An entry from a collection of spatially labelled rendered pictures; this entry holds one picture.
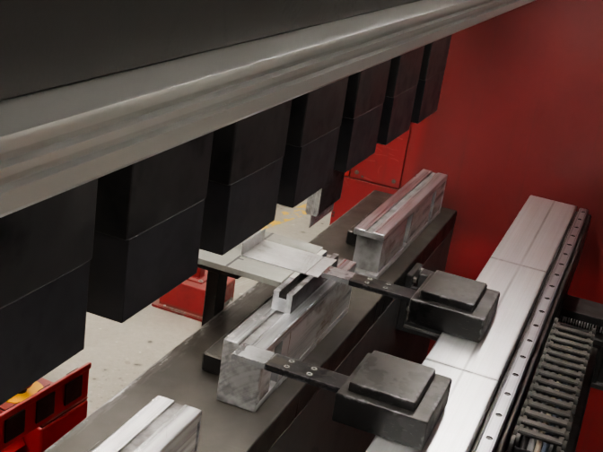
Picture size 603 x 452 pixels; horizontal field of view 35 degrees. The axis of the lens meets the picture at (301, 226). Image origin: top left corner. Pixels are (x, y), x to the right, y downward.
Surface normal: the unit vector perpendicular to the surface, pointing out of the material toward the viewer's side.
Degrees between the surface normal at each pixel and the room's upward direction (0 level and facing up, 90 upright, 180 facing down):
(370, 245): 90
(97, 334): 0
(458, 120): 90
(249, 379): 90
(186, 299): 90
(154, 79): 0
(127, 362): 0
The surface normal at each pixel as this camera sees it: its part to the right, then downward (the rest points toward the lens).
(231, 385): -0.37, 0.27
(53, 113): 0.14, -0.93
